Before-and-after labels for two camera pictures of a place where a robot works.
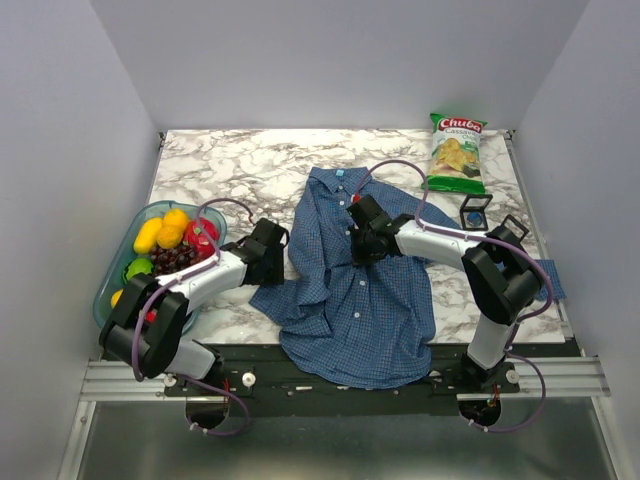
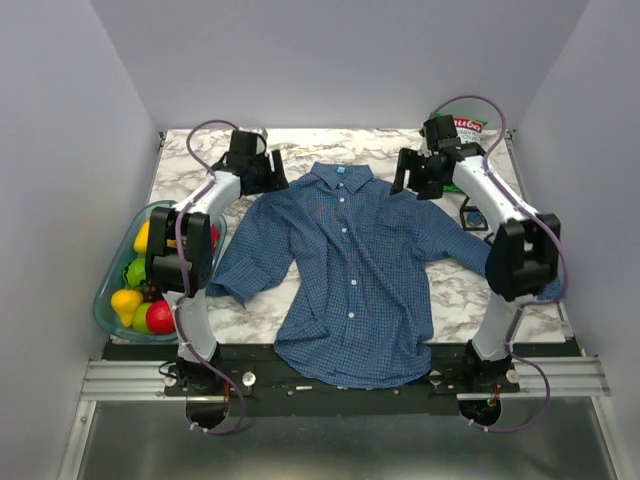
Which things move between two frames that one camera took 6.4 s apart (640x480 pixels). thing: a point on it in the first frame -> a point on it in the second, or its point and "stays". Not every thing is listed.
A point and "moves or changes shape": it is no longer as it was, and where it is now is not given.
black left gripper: (278, 273) -> (275, 180)
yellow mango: (148, 233) stays
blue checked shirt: (352, 324) moves or changes shape
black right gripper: (358, 256) -> (406, 160)
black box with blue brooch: (473, 213) stays
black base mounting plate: (262, 384) stays
